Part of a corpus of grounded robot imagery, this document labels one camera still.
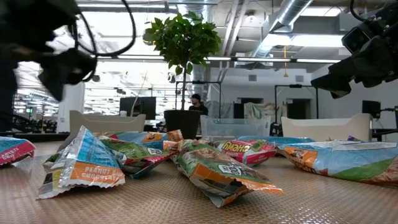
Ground thin pale stick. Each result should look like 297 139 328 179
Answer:
129 70 148 118

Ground person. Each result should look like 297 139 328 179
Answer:
188 93 209 116

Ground beige mat black border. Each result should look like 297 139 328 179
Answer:
0 141 398 224

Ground black panel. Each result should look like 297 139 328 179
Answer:
0 76 16 133

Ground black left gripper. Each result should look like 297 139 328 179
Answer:
18 0 98 102

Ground silver ventilation duct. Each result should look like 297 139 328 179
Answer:
248 0 315 58

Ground clear plastic bin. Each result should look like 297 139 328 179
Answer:
200 114 272 141

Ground ceiling light strip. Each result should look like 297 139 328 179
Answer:
295 58 342 64
236 57 292 63
116 55 165 60

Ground pale draped cloth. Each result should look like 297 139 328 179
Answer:
207 100 234 119
243 101 284 124

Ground silver duct column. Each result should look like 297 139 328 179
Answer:
191 63 208 100

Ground black box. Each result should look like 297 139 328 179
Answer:
362 100 382 119

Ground granola bar pink banner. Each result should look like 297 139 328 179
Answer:
214 139 279 166
98 136 171 180

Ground blue snack bar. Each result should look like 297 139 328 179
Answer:
0 136 37 166

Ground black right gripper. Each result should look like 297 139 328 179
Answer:
310 21 398 100

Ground black monitor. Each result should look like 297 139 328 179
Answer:
119 96 157 121

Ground white plastic bin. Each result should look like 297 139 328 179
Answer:
280 113 373 143

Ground grey plastic bin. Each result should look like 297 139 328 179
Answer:
68 110 147 143

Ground black cable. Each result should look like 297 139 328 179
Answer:
70 0 137 58
349 0 367 23

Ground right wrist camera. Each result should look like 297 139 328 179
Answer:
341 26 374 54

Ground green plant in black pot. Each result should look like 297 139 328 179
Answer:
142 11 222 140

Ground yellow hanging cord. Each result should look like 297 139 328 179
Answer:
282 45 289 78

